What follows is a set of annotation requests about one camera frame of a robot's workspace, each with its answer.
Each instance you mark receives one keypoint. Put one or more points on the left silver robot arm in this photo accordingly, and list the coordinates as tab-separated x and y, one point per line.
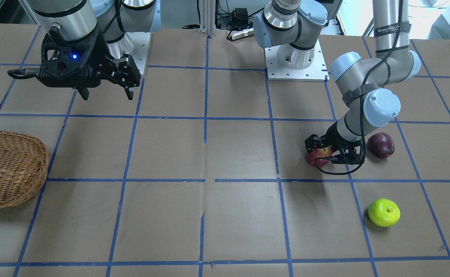
295	26

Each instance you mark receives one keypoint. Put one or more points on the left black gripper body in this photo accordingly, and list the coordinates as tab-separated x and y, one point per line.
331	139

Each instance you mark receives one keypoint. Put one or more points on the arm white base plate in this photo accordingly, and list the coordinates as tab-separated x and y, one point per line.
135	44
285	63

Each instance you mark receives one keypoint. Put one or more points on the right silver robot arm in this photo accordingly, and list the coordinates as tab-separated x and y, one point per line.
77	18

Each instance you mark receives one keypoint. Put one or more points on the dark red apple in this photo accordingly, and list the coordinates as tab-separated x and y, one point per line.
381	145

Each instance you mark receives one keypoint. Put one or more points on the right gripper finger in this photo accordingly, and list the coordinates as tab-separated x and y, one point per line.
123	72
84	93

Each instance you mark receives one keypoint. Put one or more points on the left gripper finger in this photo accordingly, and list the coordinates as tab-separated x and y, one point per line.
315	142

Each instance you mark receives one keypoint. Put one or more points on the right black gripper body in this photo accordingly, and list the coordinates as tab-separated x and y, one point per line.
101	52

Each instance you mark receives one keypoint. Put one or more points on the aluminium frame post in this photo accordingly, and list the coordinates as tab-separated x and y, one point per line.
207	13

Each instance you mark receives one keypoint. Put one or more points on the wicker basket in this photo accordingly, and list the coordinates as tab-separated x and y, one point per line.
23	167

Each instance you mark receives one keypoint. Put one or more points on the green apple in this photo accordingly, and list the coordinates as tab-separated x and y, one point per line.
384	212

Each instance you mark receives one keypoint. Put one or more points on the red yellow apple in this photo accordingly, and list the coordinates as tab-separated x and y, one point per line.
318	153

